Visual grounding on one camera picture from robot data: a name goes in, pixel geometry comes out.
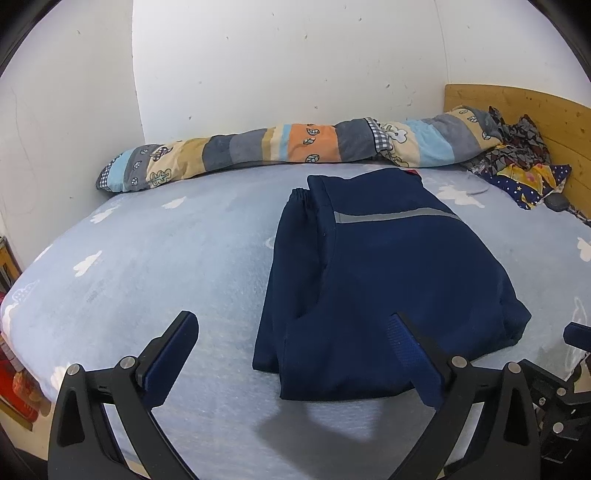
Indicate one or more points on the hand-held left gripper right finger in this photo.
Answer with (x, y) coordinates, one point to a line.
(411, 357)

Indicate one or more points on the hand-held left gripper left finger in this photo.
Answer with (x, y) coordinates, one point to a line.
(170, 357)

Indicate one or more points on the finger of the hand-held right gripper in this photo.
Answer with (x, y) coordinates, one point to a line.
(578, 334)

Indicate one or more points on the navy blue jacket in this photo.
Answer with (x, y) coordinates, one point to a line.
(369, 277)

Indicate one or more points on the light blue cloud-print bed sheet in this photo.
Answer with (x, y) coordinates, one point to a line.
(161, 258)

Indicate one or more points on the small dark grey pouch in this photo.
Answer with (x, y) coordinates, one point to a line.
(557, 203)

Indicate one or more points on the red boxes beside bed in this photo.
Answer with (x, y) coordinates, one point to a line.
(21, 390)

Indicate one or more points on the navy star-print cloth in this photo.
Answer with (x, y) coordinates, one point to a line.
(531, 182)

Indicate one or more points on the wooden furniture piece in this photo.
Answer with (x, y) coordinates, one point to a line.
(7, 265)

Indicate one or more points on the dark floral cloth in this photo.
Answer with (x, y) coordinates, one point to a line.
(521, 147)

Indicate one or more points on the wooden headboard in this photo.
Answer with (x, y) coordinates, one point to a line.
(568, 120)

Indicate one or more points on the rolled patchwork quilt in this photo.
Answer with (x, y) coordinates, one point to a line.
(277, 143)

